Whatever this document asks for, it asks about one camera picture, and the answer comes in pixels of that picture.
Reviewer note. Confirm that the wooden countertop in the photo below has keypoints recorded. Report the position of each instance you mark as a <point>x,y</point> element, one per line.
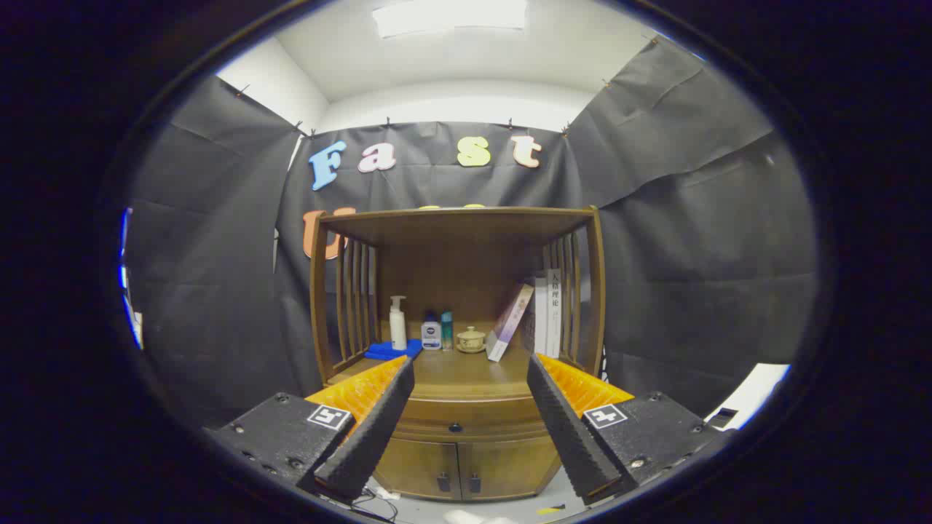
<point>459,371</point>

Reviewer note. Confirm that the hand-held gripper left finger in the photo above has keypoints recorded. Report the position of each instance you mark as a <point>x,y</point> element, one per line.
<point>378,422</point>

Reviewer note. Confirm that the white machine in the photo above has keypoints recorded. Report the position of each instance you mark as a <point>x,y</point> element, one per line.
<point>753,393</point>

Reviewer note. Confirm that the white bottle blue cap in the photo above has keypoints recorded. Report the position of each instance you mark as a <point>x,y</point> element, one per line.
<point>431,336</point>

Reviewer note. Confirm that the teal bottle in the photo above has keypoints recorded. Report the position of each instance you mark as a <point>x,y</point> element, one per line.
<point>446,331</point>

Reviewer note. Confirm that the white pump bottle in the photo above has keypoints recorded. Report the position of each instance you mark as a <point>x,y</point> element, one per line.
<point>398,331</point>

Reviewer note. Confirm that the beige lidded teacup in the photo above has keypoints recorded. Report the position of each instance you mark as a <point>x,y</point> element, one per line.
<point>471,339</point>

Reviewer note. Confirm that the wooden cabinet door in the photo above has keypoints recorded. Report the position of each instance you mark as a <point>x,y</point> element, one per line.
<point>510,466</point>
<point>415,466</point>

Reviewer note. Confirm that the purple and white book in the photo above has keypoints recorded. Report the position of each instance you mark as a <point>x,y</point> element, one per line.
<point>510,320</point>

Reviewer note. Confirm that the wooden drawer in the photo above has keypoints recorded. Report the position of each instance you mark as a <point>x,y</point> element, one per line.
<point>473,421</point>

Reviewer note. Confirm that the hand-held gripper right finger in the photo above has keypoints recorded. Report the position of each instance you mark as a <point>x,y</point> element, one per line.
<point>564,429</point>

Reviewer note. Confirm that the ceiling light panel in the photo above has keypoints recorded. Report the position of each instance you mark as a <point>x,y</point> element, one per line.
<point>448,16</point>

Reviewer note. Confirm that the blue cloth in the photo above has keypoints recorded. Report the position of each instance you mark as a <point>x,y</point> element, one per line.
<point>389,351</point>

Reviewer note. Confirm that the wooden cabinet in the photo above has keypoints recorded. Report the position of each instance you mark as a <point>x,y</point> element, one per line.
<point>451,276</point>

